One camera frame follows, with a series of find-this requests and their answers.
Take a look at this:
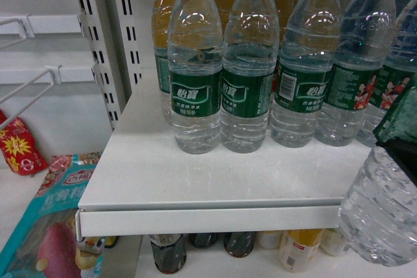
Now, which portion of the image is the yellow juice bottle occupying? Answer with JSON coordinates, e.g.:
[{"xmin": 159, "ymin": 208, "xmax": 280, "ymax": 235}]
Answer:
[{"xmin": 278, "ymin": 229, "xmax": 324, "ymax": 272}]

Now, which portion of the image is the water bottle green label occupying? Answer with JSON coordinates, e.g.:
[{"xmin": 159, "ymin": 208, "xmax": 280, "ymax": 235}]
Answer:
[{"xmin": 339, "ymin": 86, "xmax": 416, "ymax": 267}]

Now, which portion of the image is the dark sauce bottle middle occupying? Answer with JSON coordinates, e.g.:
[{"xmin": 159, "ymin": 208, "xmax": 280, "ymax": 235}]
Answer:
[{"xmin": 188, "ymin": 232, "xmax": 218, "ymax": 249}]

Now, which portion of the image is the teal noodle packet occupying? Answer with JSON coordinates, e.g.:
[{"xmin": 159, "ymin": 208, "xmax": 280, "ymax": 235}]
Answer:
[{"xmin": 1, "ymin": 152, "xmax": 106, "ymax": 277}]

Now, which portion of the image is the white wire hook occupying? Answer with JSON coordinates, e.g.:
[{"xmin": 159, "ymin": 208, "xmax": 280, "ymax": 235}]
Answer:
[
  {"xmin": 0, "ymin": 66, "xmax": 63, "ymax": 126},
  {"xmin": 1, "ymin": 16, "xmax": 33, "ymax": 38}
]

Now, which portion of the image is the dark sauce bottle left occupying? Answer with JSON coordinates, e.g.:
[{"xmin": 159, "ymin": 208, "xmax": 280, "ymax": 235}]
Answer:
[{"xmin": 149, "ymin": 234, "xmax": 186, "ymax": 275}]

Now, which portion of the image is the white wire hook upper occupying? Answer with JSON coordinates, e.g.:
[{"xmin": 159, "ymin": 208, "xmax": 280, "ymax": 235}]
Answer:
[{"xmin": 1, "ymin": 16, "xmax": 33, "ymax": 38}]

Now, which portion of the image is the dark sauce bottle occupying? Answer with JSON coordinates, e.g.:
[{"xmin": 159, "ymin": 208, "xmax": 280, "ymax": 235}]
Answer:
[
  {"xmin": 188, "ymin": 232, "xmax": 218, "ymax": 249},
  {"xmin": 223, "ymin": 232, "xmax": 255, "ymax": 258},
  {"xmin": 149, "ymin": 234, "xmax": 186, "ymax": 275}
]

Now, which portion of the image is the water bottle far right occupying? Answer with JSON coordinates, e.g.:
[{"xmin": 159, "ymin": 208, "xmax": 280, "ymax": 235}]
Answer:
[{"xmin": 356, "ymin": 0, "xmax": 416, "ymax": 147}]

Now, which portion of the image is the pale bottle under shelf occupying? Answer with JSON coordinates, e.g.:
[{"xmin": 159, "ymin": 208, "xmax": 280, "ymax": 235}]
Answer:
[{"xmin": 320, "ymin": 228, "xmax": 349, "ymax": 257}]

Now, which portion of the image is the water bottle front left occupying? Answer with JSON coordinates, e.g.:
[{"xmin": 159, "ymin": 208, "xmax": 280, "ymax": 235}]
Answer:
[{"xmin": 167, "ymin": 0, "xmax": 223, "ymax": 154}]

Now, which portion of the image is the water bottle front centre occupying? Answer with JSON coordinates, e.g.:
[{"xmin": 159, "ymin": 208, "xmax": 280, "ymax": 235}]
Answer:
[{"xmin": 220, "ymin": 0, "xmax": 280, "ymax": 154}]

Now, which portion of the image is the yellow tea bottle back left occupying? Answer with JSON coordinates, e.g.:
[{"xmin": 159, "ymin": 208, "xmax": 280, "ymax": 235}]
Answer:
[{"xmin": 151, "ymin": 0, "xmax": 176, "ymax": 124}]

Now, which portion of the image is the dark sauce bottle right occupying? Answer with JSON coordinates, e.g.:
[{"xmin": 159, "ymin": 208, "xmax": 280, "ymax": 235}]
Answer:
[{"xmin": 223, "ymin": 232, "xmax": 255, "ymax": 258}]

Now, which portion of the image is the white wire hook lower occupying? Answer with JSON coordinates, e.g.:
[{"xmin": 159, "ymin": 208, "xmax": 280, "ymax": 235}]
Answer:
[{"xmin": 0, "ymin": 66, "xmax": 63, "ymax": 126}]

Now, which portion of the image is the white upper metal shelf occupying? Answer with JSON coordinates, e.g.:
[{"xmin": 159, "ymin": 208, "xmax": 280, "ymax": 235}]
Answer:
[{"xmin": 77, "ymin": 70, "xmax": 370, "ymax": 236}]

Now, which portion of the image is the water bottle barcode side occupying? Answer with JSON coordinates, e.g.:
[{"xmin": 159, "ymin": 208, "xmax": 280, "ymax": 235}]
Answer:
[{"xmin": 270, "ymin": 0, "xmax": 342, "ymax": 148}]

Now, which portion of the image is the water bottle athletes label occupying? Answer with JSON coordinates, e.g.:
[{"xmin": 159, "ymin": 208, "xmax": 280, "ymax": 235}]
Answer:
[{"xmin": 314, "ymin": 0, "xmax": 396, "ymax": 146}]

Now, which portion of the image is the white perforated shelf upright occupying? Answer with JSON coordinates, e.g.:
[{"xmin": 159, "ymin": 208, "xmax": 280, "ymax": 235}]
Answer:
[{"xmin": 79, "ymin": 0, "xmax": 141, "ymax": 128}]

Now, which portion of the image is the red snack packet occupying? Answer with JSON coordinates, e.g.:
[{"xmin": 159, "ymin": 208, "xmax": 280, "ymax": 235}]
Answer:
[{"xmin": 1, "ymin": 117, "xmax": 48, "ymax": 176}]

